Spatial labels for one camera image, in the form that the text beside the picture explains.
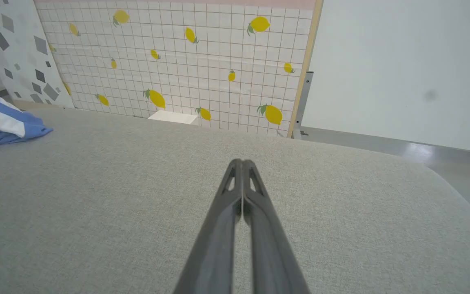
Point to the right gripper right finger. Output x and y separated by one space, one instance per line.
273 261

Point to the blue and white T-shirt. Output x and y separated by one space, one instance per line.
35 126

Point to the wooden panel edge strip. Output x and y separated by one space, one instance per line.
307 53

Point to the grey metal bracket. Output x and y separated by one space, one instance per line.
304 98

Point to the white partition board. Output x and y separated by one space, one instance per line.
402 61

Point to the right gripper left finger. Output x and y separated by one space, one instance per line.
214 253

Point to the grey diamond pattern panel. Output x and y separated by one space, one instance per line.
18 49

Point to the lemon print tile panel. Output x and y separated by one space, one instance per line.
178 61

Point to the white rectangular box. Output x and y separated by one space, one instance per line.
174 117

